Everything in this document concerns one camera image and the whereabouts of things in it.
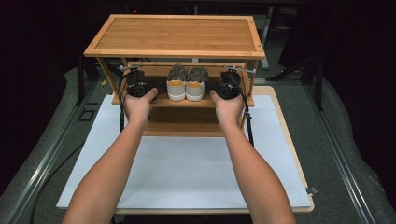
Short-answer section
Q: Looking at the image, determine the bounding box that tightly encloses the beige sneaker with orange heel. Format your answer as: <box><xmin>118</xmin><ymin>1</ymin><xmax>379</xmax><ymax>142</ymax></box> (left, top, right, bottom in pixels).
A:
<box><xmin>166</xmin><ymin>63</ymin><xmax>189</xmax><ymax>102</ymax></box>
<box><xmin>185</xmin><ymin>66</ymin><xmax>210</xmax><ymax>103</ymax></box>

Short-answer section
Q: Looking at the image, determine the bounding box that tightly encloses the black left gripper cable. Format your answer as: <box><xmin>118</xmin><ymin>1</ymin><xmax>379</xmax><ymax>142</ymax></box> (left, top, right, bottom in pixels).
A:
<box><xmin>118</xmin><ymin>74</ymin><xmax>129</xmax><ymax>133</ymax></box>

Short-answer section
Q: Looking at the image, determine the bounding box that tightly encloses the person's left hand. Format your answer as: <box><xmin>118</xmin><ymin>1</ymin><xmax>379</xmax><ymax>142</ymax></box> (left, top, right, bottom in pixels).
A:
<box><xmin>123</xmin><ymin>87</ymin><xmax>159</xmax><ymax>126</ymax></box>

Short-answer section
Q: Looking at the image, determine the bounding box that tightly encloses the metal floor rail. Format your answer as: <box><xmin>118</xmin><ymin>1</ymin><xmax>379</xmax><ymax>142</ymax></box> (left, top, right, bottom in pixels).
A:
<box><xmin>303</xmin><ymin>83</ymin><xmax>378</xmax><ymax>224</ymax></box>
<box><xmin>0</xmin><ymin>79</ymin><xmax>106</xmax><ymax>224</ymax></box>

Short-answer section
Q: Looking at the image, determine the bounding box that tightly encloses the black metal stand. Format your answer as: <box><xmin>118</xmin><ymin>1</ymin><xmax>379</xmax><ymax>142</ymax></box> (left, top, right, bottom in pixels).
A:
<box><xmin>75</xmin><ymin>55</ymin><xmax>125</xmax><ymax>107</ymax></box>
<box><xmin>266</xmin><ymin>54</ymin><xmax>325</xmax><ymax>111</ymax></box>

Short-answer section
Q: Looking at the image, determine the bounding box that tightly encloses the black floor cable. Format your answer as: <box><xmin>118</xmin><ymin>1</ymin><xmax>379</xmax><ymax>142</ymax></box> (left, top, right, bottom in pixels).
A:
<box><xmin>30</xmin><ymin>141</ymin><xmax>86</xmax><ymax>224</ymax></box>

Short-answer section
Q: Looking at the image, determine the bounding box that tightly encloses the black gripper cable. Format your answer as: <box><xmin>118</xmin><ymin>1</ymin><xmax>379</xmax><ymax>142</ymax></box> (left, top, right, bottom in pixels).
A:
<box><xmin>118</xmin><ymin>74</ymin><xmax>129</xmax><ymax>133</ymax></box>
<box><xmin>238</xmin><ymin>87</ymin><xmax>255</xmax><ymax>147</ymax></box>

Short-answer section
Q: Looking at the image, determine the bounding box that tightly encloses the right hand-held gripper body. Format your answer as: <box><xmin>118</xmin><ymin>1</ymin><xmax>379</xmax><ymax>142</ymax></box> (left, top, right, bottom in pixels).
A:
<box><xmin>214</xmin><ymin>64</ymin><xmax>257</xmax><ymax>101</ymax></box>

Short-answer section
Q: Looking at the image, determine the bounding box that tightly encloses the grey metal stand post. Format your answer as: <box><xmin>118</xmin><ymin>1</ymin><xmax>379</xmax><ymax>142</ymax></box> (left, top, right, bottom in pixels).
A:
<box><xmin>260</xmin><ymin>6</ymin><xmax>275</xmax><ymax>71</ymax></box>

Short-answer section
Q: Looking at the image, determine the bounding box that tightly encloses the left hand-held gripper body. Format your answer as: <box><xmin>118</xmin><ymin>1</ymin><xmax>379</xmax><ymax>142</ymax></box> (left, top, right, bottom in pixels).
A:
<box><xmin>119</xmin><ymin>63</ymin><xmax>151</xmax><ymax>98</ymax></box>

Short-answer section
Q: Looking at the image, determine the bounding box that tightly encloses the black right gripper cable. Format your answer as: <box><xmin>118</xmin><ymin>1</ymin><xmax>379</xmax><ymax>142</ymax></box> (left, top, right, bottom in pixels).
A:
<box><xmin>238</xmin><ymin>87</ymin><xmax>255</xmax><ymax>147</ymax></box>

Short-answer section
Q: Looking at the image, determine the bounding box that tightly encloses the white table mat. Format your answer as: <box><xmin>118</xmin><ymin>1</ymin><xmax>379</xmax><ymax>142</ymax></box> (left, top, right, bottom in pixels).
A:
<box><xmin>56</xmin><ymin>94</ymin><xmax>312</xmax><ymax>210</ymax></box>

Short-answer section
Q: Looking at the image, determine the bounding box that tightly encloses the person's right hand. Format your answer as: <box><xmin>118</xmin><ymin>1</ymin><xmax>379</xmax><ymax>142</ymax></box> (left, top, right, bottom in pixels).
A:
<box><xmin>209</xmin><ymin>90</ymin><xmax>246</xmax><ymax>128</ymax></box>

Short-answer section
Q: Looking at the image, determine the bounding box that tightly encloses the wooden three-tier shoe rack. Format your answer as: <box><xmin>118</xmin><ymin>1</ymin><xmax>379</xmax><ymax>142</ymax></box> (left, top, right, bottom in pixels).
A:
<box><xmin>83</xmin><ymin>13</ymin><xmax>266</xmax><ymax>138</ymax></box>

